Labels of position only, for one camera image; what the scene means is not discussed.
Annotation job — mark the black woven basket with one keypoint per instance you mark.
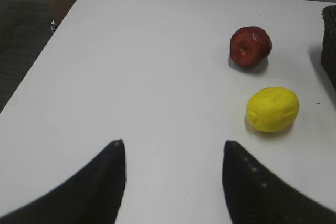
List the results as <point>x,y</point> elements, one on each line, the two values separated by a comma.
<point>328,55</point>

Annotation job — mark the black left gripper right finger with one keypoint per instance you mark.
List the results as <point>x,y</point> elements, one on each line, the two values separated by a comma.
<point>254,194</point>

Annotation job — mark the red apple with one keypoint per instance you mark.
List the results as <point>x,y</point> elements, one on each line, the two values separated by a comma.
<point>249,46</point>

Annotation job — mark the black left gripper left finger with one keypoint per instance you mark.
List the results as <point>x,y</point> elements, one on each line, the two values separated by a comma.
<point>92,195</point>

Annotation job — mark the yellow lemon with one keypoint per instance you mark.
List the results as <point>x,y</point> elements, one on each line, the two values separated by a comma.
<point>272,109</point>

